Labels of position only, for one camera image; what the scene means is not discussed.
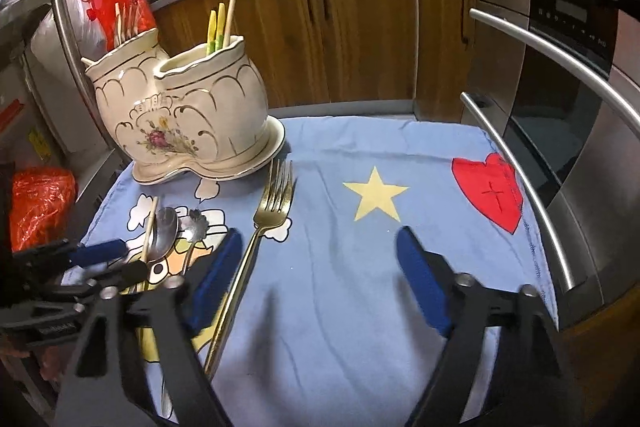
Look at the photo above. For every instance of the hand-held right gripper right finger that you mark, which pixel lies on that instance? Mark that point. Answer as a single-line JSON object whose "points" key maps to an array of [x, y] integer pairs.
{"points": [[422, 277]]}

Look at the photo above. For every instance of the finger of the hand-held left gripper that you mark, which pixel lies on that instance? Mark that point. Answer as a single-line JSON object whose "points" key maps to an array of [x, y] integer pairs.
{"points": [[100, 252], [127, 274]]}

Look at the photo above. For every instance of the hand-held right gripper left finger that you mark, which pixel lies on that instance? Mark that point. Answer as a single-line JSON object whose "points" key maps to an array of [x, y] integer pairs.
{"points": [[220, 277]]}

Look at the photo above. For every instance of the silver metal spoon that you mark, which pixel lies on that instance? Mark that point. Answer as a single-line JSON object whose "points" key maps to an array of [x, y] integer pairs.
{"points": [[167, 229]]}

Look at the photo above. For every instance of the gold metal fork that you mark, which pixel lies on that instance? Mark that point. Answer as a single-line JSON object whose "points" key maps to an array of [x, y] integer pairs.
{"points": [[134, 24], [272, 202]]}

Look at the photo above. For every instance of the cream floral ceramic utensil holder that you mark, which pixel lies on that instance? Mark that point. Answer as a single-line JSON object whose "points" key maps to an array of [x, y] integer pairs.
{"points": [[200, 107]]}

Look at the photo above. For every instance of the small flower-shaped metal spoon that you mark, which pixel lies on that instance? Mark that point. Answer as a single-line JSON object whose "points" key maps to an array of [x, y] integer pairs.
{"points": [[195, 219]]}

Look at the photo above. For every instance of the crumpled red plastic bag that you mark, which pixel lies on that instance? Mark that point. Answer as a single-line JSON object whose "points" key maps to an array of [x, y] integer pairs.
{"points": [[42, 202]]}

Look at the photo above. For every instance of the blue cartoon printed cloth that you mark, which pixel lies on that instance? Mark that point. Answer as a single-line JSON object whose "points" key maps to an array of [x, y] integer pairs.
{"points": [[340, 267]]}

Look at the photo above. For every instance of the cream ceramic drip tray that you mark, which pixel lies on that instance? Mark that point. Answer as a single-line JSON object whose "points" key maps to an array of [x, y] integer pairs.
{"points": [[260, 152]]}

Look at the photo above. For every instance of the built-in steel oven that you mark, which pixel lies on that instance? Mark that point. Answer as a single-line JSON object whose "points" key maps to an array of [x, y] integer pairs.
{"points": [[560, 107]]}

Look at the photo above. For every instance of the white plastic bag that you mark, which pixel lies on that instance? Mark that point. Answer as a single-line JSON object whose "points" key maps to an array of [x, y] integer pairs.
{"points": [[75, 22]]}

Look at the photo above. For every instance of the wooden kitchen cabinets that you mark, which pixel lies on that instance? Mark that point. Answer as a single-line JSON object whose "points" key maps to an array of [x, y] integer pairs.
{"points": [[345, 37]]}

